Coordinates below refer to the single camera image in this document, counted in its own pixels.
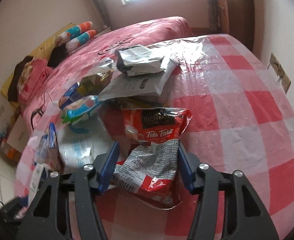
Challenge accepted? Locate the black garment on headboard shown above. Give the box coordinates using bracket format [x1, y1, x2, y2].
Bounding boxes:
[7, 55, 33, 102]

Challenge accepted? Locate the black garment by bolsters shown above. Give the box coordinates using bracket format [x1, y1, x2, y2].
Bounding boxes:
[47, 44, 68, 68]

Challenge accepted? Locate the yellow green snack bag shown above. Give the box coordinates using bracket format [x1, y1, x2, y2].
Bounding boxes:
[77, 70, 113, 96]

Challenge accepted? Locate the blue white wrapper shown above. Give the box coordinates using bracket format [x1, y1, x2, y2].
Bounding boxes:
[28, 122, 64, 206]

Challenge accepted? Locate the white nightstand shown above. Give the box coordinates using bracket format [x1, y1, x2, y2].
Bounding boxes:
[7, 116, 30, 153]

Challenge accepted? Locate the lower colourful bolster pillow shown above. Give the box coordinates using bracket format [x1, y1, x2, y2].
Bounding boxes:
[65, 29, 97, 54]

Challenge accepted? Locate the blue tissue pack Vinda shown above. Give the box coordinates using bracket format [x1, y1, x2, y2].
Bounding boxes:
[59, 82, 82, 110]

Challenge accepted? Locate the yellow wooden headboard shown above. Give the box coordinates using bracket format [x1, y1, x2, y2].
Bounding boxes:
[0, 23, 75, 99]

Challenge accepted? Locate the pink bed cover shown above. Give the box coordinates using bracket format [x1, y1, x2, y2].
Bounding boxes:
[22, 16, 192, 134]

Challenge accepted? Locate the grey mailer bag large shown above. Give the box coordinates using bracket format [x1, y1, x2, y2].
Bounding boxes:
[98, 57, 178, 101]

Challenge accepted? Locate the colourful bolster pillow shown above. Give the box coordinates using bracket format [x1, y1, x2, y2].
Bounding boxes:
[55, 21, 93, 46]
[65, 29, 97, 54]

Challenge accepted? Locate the wall socket sticker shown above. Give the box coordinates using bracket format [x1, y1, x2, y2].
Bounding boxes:
[267, 53, 291, 94]

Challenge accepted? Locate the red checkered plastic tablecloth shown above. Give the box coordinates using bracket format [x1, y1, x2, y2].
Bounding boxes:
[15, 35, 294, 239]

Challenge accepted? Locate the clear plastic wrapper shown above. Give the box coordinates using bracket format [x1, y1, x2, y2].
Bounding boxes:
[56, 117, 113, 173]

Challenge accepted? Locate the pink pillow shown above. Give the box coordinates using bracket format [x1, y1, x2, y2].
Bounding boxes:
[17, 59, 53, 105]

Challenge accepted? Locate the red Teh Tarik packet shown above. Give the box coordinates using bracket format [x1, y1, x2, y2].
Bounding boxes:
[112, 107, 192, 209]

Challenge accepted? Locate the upper colourful bolster pillow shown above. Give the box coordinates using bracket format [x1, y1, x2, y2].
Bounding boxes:
[55, 21, 93, 46]

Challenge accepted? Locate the silver blue pouch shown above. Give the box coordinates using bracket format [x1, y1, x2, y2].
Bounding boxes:
[60, 95, 103, 133]

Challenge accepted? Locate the brown wooden cabinet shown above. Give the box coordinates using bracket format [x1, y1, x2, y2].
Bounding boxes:
[212, 0, 255, 51]

